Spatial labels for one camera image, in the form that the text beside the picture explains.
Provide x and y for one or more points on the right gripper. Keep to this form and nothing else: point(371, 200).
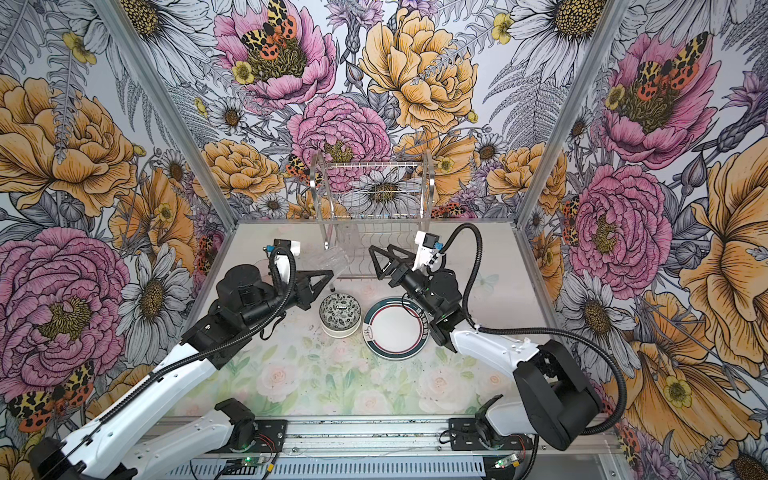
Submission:
point(401, 270)

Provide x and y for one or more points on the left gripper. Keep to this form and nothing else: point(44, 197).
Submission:
point(305, 289)

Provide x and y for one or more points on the pink patterned bowl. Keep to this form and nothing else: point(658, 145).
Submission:
point(340, 311)

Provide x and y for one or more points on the cream white bowl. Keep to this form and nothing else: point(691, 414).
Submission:
point(340, 334)

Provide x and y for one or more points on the green rimmed plate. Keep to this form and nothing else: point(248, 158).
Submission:
point(395, 328)

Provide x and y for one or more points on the chrome two-tier dish rack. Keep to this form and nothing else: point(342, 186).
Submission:
point(371, 203)

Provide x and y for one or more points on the pink drinking glass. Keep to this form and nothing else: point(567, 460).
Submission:
point(263, 266)

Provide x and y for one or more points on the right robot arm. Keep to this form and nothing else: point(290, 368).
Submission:
point(555, 401)

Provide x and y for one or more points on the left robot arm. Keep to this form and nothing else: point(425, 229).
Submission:
point(111, 445)

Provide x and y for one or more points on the green circuit board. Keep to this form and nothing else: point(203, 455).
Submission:
point(253, 461)

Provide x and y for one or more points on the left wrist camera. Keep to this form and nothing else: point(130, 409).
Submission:
point(279, 259)

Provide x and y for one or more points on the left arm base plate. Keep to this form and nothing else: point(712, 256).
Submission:
point(267, 435)

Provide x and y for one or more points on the aluminium front rail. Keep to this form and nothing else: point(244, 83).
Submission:
point(318, 437)

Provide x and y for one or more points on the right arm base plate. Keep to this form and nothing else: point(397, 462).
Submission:
point(468, 434)

